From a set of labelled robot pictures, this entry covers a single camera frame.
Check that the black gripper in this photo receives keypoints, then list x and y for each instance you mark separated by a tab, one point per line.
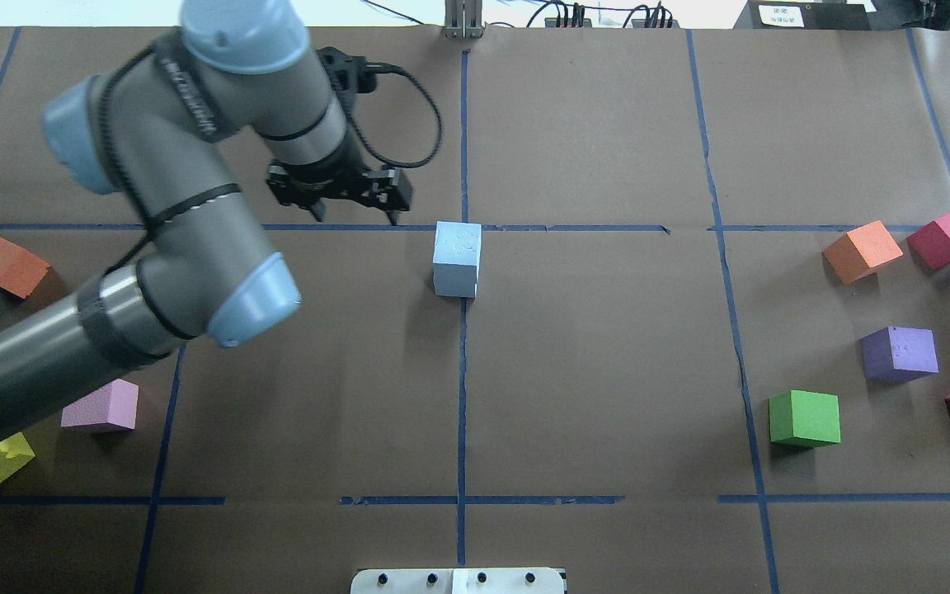
331	176

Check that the blue foam block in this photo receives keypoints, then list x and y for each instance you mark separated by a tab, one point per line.
457	244
454	280

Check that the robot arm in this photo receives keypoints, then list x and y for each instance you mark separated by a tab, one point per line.
205	265

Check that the pink foam block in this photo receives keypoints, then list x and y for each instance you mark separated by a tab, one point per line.
110	408

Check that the orange foam block left side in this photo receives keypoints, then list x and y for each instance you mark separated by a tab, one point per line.
21	271

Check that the orange foam block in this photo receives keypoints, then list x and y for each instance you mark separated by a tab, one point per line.
862	252
21	271

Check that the black power supply box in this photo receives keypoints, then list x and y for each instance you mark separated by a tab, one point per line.
803	15

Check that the green foam block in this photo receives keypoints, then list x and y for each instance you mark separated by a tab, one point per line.
804	419

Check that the orange foam block right side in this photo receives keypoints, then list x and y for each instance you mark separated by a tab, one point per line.
862	252

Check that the purple foam block right side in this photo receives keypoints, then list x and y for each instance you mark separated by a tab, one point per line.
897	355

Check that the crimson foam block far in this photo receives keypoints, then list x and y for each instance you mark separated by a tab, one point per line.
931	243

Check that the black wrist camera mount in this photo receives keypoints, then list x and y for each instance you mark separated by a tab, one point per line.
349	75

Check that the aluminium frame post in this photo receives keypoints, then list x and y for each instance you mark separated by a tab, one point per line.
463	19

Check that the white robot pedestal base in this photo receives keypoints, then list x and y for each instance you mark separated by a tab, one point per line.
460	580

